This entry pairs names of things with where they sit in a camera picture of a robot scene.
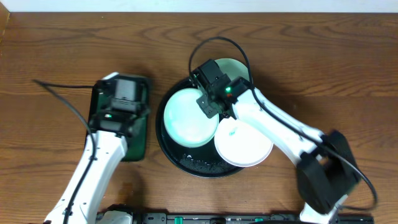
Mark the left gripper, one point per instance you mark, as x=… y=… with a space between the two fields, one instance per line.
x=144 y=111

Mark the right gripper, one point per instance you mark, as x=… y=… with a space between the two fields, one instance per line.
x=209 y=111

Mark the mint plate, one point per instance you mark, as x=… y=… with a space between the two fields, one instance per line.
x=233 y=68
x=185 y=122

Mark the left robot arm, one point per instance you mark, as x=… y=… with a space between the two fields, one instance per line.
x=115 y=132

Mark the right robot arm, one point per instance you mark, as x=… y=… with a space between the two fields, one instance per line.
x=325 y=167

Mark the black rectangular water tray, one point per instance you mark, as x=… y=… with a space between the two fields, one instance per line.
x=140 y=143

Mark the round black tray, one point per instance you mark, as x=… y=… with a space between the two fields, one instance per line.
x=203 y=161

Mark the white plate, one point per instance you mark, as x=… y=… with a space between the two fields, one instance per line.
x=241 y=145

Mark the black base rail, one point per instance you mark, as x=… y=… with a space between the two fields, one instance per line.
x=162 y=218

